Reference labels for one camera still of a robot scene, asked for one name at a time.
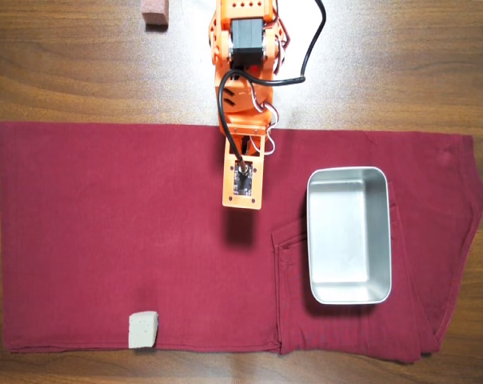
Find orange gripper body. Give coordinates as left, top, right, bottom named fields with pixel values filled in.
left=224, top=113, right=276, bottom=160

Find white foam cube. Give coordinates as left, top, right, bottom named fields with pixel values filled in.
left=128, top=310, right=160, bottom=350

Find pink foam block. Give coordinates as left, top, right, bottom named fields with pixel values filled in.
left=141, top=0, right=170, bottom=26

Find rectangular metal tray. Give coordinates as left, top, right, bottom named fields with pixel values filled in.
left=305, top=166, right=393, bottom=306

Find dark red cloth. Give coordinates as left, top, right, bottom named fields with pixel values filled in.
left=0, top=121, right=483, bottom=364

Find white and red servo wires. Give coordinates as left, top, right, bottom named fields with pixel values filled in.
left=245, top=7, right=293, bottom=157

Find orange mounted camera module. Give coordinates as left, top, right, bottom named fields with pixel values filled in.
left=222, top=136, right=266, bottom=211

